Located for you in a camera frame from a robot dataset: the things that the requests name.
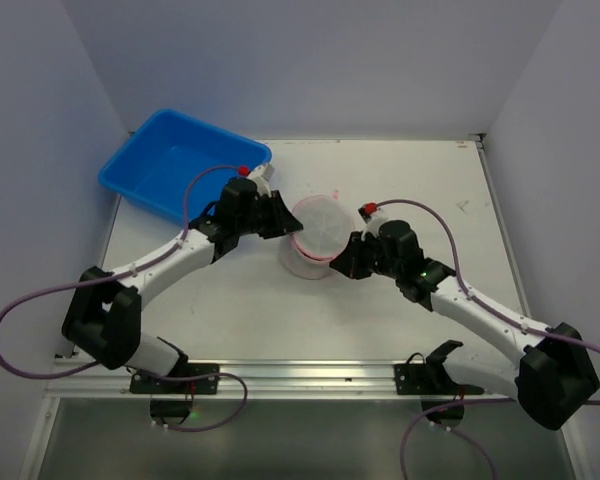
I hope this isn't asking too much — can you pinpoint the aluminium rail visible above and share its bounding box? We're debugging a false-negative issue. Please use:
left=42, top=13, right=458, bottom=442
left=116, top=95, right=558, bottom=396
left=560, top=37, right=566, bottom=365
left=45, top=356, right=516, bottom=400

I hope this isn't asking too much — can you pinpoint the white mesh laundry bag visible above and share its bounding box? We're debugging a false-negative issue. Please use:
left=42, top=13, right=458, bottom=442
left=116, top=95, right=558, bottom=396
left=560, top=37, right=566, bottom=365
left=278, top=195, right=354, bottom=280

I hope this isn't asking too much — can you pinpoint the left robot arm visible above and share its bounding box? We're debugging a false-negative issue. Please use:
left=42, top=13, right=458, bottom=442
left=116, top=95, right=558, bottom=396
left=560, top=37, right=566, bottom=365
left=62, top=177, right=303, bottom=379

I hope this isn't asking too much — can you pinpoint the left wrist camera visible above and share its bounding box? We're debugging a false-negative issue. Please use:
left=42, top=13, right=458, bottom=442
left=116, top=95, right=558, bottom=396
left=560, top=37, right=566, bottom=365
left=237, top=162, right=275, bottom=196

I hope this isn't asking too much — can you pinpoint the blue plastic bin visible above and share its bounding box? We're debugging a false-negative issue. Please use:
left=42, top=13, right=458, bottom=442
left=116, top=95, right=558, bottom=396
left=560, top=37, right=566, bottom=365
left=99, top=109, right=272, bottom=225

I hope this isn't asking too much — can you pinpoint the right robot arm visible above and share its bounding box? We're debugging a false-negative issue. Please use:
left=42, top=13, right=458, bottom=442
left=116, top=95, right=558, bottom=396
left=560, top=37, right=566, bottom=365
left=330, top=220, right=600, bottom=430

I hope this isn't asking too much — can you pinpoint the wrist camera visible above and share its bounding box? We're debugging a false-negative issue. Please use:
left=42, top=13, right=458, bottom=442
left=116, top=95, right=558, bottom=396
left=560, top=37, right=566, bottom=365
left=358, top=202, right=389, bottom=239
left=237, top=162, right=275, bottom=196

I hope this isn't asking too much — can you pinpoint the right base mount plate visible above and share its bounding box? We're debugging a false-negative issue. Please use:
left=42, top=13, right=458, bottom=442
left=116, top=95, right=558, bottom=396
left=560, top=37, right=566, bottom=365
left=392, top=352, right=433, bottom=396

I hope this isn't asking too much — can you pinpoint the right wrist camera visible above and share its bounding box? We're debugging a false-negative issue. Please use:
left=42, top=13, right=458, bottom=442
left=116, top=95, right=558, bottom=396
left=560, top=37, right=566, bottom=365
left=358, top=202, right=389, bottom=239

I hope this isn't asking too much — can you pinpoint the base mount plate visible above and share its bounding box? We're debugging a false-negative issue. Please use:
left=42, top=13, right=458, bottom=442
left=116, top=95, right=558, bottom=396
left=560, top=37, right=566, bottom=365
left=129, top=363, right=220, bottom=395
left=392, top=352, right=433, bottom=396

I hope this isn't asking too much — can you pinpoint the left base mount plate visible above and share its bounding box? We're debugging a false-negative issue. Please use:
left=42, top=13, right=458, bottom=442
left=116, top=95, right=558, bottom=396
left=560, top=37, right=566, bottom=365
left=129, top=363, right=220, bottom=395

